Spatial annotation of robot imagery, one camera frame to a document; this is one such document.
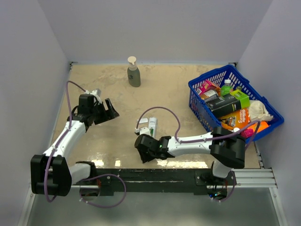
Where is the white battery cover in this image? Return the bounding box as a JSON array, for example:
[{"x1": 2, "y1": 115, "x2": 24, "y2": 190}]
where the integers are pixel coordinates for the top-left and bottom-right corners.
[{"x1": 137, "y1": 118, "x2": 148, "y2": 124}]

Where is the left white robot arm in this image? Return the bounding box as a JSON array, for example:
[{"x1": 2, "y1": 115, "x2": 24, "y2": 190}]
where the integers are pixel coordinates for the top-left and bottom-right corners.
[{"x1": 30, "y1": 94, "x2": 119, "y2": 197}]

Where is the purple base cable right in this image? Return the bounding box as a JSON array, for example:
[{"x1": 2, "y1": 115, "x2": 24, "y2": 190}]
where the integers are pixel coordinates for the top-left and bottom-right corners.
[{"x1": 210, "y1": 170, "x2": 237, "y2": 203}]

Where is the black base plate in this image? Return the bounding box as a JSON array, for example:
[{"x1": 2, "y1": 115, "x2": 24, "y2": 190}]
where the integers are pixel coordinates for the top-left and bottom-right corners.
[{"x1": 76, "y1": 169, "x2": 237, "y2": 196}]

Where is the blue plastic basket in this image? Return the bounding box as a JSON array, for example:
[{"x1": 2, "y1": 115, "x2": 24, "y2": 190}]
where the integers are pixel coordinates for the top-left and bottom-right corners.
[{"x1": 188, "y1": 65, "x2": 284, "y2": 141}]

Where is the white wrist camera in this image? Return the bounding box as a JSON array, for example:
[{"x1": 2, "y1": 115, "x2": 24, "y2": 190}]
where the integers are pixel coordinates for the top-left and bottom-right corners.
[
  {"x1": 85, "y1": 89, "x2": 102, "y2": 103},
  {"x1": 135, "y1": 127, "x2": 151, "y2": 136}
]

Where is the white remote control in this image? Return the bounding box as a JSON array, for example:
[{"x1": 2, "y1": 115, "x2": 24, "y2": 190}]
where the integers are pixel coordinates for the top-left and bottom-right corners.
[{"x1": 148, "y1": 117, "x2": 158, "y2": 138}]

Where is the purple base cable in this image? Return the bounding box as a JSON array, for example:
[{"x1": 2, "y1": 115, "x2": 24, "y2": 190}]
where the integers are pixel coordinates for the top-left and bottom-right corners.
[
  {"x1": 210, "y1": 170, "x2": 237, "y2": 203},
  {"x1": 79, "y1": 174, "x2": 127, "y2": 209}
]

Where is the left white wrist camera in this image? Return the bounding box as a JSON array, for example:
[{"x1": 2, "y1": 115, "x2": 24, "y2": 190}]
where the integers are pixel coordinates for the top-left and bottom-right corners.
[{"x1": 85, "y1": 89, "x2": 102, "y2": 103}]

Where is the brown label can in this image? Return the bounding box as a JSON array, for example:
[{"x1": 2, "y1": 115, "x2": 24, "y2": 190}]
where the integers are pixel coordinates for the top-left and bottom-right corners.
[{"x1": 200, "y1": 89, "x2": 219, "y2": 102}]

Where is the orange snack bag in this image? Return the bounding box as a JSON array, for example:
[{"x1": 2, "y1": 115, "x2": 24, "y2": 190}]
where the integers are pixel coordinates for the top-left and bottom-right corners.
[{"x1": 241, "y1": 121, "x2": 269, "y2": 138}]

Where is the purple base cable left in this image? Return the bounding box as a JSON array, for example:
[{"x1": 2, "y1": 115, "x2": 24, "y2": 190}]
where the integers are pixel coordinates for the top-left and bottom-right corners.
[{"x1": 79, "y1": 174, "x2": 127, "y2": 209}]

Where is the pink snack box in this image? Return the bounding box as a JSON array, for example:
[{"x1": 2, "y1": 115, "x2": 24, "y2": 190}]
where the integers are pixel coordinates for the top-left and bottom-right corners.
[{"x1": 196, "y1": 80, "x2": 220, "y2": 96}]

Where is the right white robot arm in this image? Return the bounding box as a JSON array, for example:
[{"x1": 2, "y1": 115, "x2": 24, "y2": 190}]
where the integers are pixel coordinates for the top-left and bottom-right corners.
[{"x1": 134, "y1": 127, "x2": 246, "y2": 185}]

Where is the green drink bottle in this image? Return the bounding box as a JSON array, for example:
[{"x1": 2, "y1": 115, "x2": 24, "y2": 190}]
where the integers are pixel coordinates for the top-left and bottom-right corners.
[{"x1": 221, "y1": 79, "x2": 233, "y2": 96}]

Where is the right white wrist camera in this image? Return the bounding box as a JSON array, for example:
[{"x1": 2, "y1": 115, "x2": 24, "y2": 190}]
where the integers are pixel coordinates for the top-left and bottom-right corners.
[{"x1": 135, "y1": 127, "x2": 151, "y2": 136}]

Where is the black and green box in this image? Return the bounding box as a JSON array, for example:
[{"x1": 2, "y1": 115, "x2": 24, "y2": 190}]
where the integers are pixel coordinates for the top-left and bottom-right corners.
[{"x1": 206, "y1": 90, "x2": 250, "y2": 118}]

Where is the grey soap dispenser bottle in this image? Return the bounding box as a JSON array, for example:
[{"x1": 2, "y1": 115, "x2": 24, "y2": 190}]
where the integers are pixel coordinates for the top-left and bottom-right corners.
[{"x1": 127, "y1": 56, "x2": 141, "y2": 87}]

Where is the orange razor package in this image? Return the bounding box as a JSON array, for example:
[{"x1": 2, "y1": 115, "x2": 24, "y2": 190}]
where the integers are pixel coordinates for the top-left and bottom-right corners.
[{"x1": 218, "y1": 108, "x2": 250, "y2": 130}]

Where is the crumpled beige cloth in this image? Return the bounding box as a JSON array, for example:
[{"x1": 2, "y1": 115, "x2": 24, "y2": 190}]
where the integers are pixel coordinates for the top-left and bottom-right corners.
[{"x1": 248, "y1": 100, "x2": 274, "y2": 122}]

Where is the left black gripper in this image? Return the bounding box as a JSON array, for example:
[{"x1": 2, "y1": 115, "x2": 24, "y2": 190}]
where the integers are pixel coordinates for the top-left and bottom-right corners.
[{"x1": 90, "y1": 98, "x2": 119, "y2": 125}]

